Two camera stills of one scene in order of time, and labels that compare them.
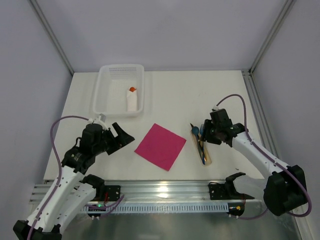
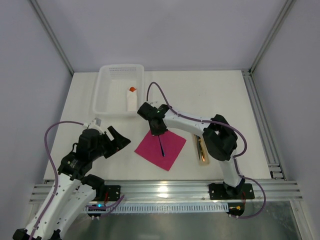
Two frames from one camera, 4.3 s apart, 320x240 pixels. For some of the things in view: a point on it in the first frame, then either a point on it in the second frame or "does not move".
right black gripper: x=208 y=133 → x=156 y=128
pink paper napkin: x=160 y=146 does not move
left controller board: x=95 y=210 does not move
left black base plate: x=114 y=192 does not move
